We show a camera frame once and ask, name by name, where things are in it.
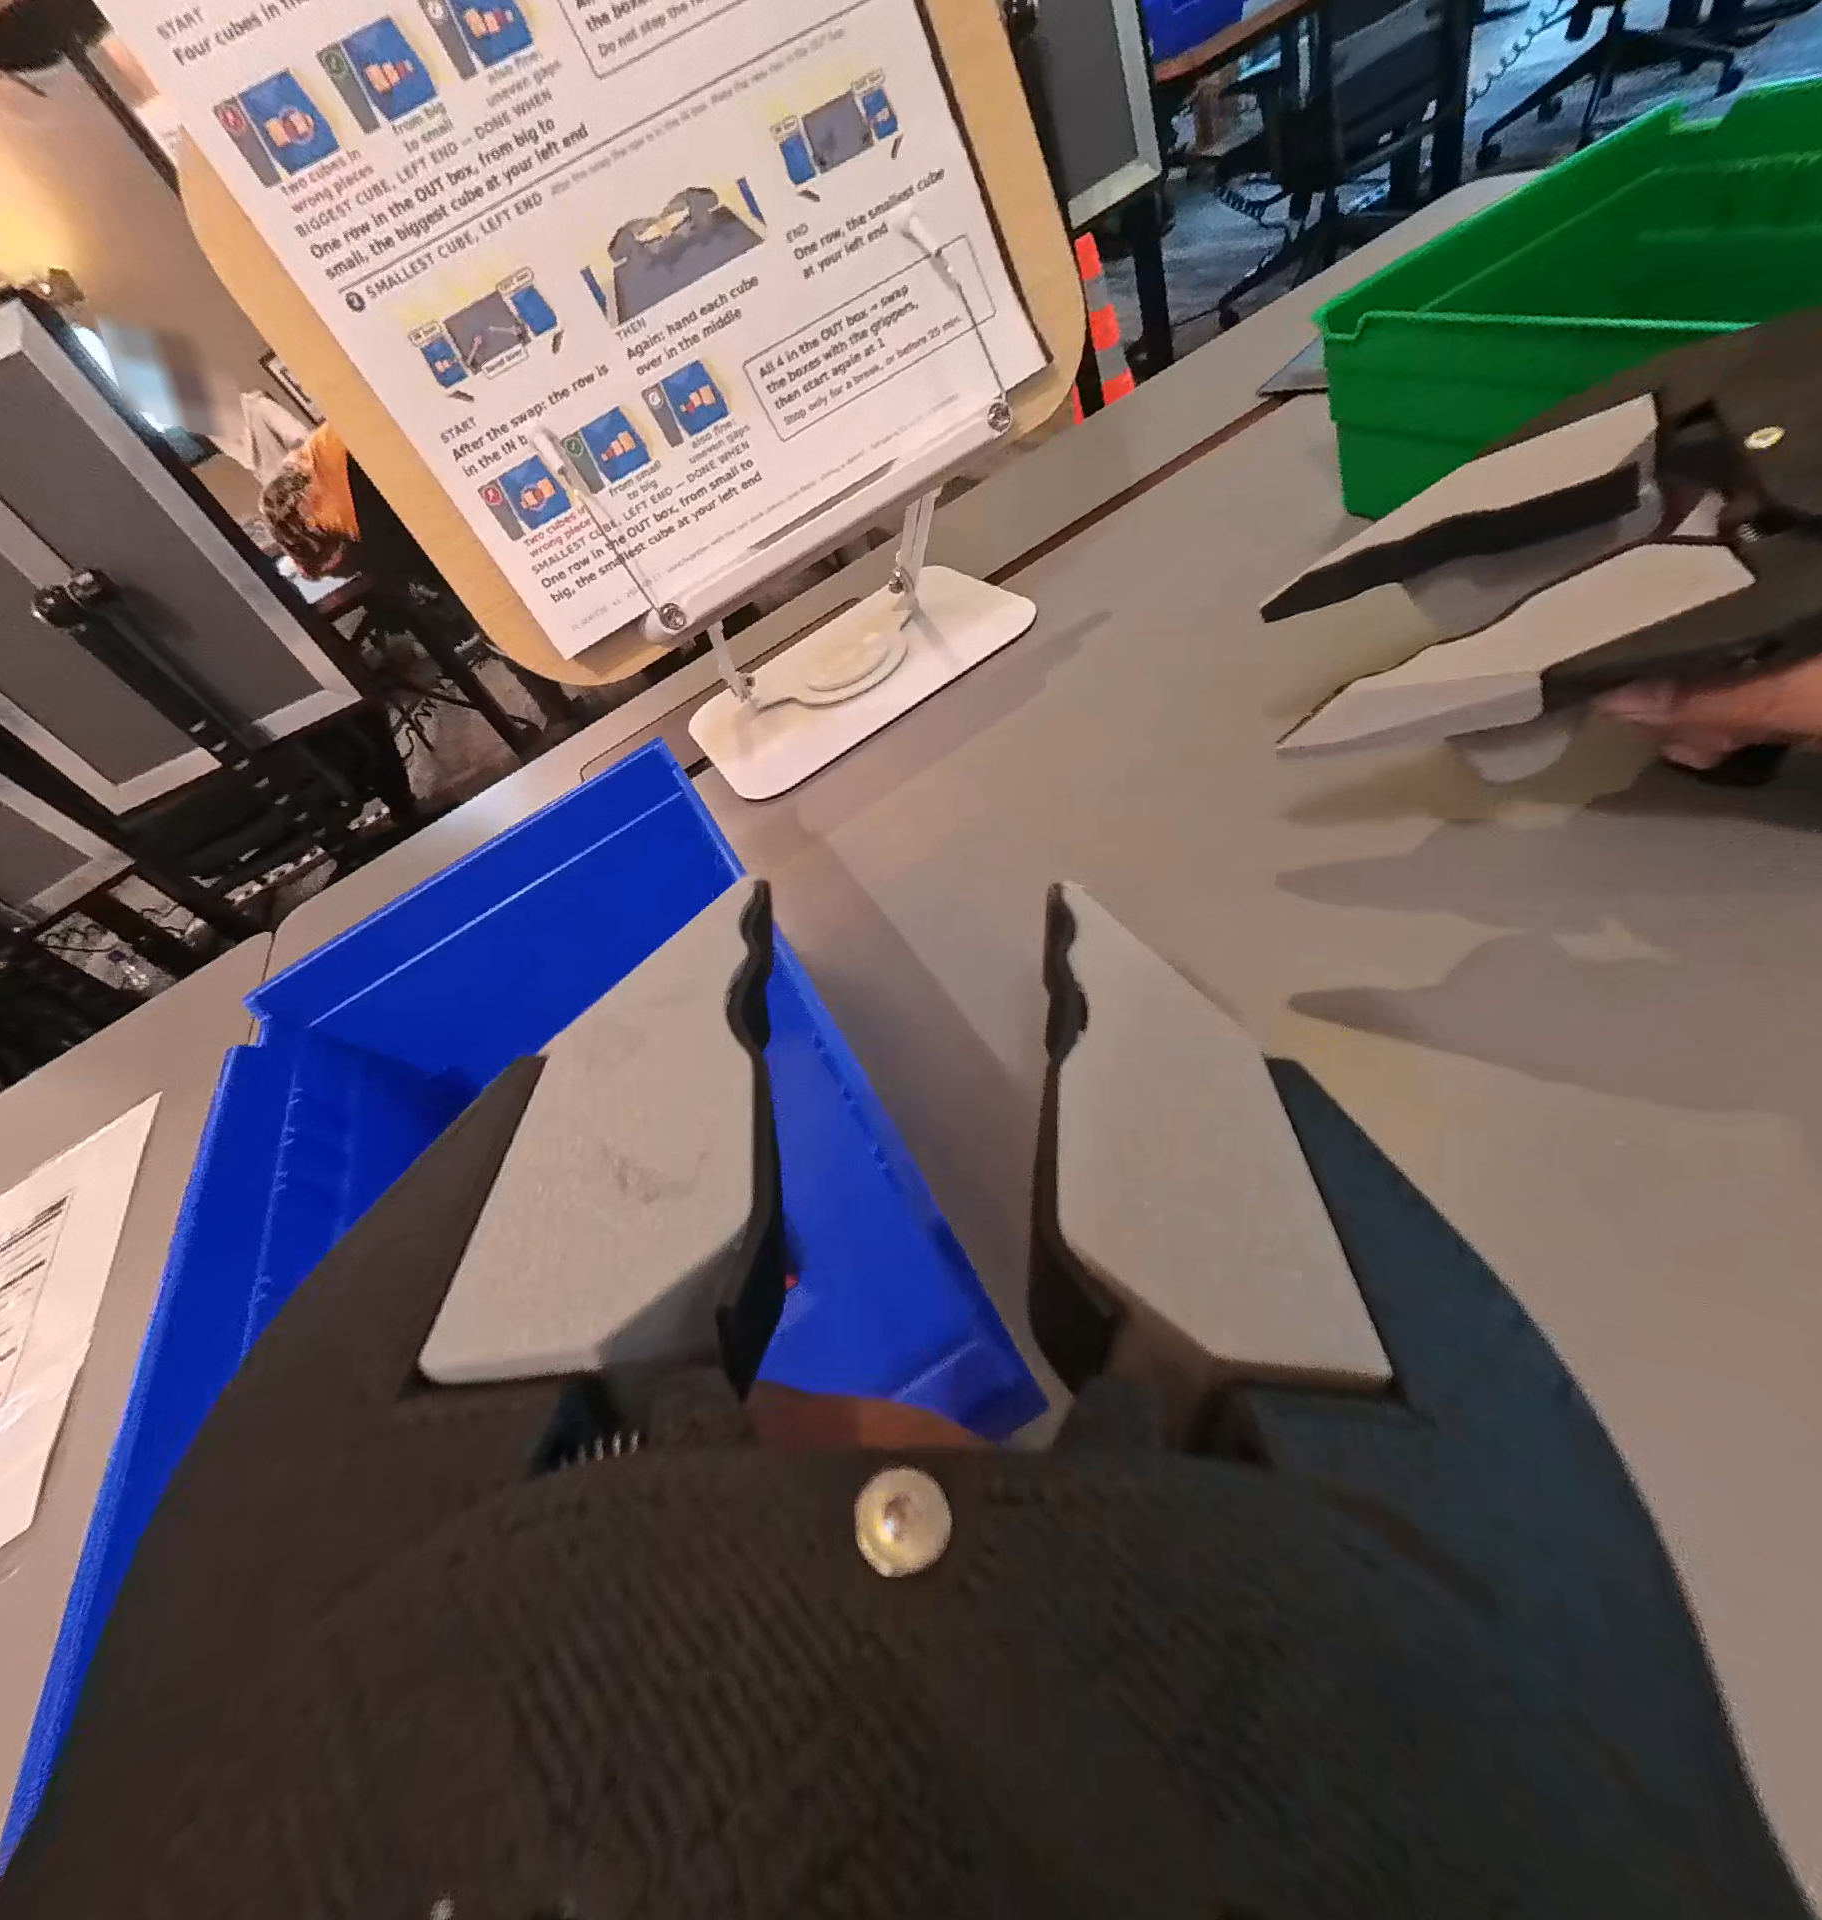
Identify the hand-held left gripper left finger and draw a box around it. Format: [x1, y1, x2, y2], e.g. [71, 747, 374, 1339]
[418, 877, 784, 1398]

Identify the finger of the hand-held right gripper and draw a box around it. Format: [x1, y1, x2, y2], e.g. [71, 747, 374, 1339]
[1274, 540, 1761, 788]
[1258, 392, 1665, 623]

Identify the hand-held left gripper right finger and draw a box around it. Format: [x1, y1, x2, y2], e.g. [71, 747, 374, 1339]
[1028, 882, 1394, 1415]

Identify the green plastic bin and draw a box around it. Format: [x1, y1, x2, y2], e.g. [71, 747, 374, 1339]
[1314, 66, 1822, 519]

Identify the blue plastic bin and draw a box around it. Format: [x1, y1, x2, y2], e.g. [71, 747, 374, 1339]
[0, 738, 1050, 1878]

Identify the grey desk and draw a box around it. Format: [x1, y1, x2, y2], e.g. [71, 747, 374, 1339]
[0, 165, 1822, 1920]

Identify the person's right hand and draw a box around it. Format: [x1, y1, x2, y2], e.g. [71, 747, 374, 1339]
[1600, 629, 1822, 788]

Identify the black office chair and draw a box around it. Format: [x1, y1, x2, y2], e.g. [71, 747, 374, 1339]
[1248, 0, 1471, 324]

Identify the orange traffic cone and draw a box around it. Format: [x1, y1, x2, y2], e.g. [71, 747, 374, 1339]
[1073, 231, 1138, 410]

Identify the grey framed monitor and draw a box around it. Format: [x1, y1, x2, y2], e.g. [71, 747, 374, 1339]
[1008, 0, 1163, 230]

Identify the black perforated stand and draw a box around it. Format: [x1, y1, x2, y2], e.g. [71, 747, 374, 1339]
[32, 570, 418, 903]

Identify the instruction sheet on stand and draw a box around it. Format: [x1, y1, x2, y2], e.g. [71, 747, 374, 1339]
[176, 0, 1084, 803]

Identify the printed paper sheet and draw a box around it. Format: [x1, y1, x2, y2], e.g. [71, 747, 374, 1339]
[0, 1094, 163, 1584]

